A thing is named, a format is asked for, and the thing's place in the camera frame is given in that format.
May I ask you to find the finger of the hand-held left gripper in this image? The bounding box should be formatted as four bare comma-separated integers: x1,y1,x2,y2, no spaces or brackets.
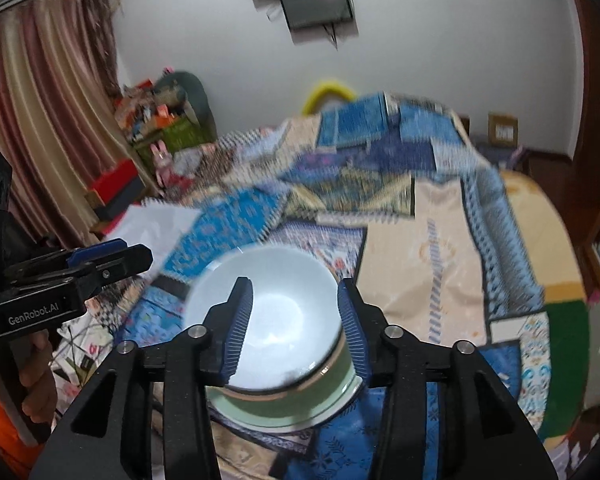
4,239,129,281
10,243,154,306

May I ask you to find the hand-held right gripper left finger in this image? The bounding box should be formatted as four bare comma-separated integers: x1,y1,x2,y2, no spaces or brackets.
30,276,255,480

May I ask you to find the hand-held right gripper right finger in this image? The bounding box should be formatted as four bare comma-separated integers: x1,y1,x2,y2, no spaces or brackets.
337,277,561,480

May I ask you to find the green bowl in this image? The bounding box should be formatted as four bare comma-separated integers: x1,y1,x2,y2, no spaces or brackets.
207,345,356,413

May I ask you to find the white dotted bowl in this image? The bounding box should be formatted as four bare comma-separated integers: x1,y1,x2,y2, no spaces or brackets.
184,246,347,392

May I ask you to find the green plate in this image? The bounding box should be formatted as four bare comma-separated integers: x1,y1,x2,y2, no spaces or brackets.
207,387,365,428

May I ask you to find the person's left hand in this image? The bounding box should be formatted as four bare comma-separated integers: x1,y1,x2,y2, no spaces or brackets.
19,331,59,425

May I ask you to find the white folded cloth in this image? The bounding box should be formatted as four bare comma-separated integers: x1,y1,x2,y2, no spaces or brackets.
102,200,201,261

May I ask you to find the grey box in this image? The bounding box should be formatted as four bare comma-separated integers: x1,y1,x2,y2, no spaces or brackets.
97,177,146,221

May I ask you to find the red box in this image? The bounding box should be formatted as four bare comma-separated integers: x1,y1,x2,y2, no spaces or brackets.
89,158,140,201

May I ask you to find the pink rabbit toy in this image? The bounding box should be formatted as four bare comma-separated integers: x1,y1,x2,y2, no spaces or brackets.
150,141,181,188

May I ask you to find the patchwork printed blanket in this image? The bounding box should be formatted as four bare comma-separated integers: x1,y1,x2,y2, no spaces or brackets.
50,91,551,480

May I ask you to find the striped brown curtain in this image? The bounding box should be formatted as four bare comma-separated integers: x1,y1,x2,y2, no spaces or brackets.
0,0,146,261

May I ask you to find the beige green blanket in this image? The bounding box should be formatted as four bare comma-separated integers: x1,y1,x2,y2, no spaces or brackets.
500,170,593,448

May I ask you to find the yellow foam tube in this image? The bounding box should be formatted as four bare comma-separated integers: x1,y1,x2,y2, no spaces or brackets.
302,78,356,113

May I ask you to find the cardboard box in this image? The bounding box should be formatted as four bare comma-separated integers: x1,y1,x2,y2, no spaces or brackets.
487,112,520,143

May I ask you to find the wooden room door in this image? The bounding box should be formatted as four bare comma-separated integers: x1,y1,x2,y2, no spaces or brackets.
570,0,600,301

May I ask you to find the small black wall monitor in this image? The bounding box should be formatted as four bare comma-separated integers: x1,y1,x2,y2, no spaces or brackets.
279,0,355,31

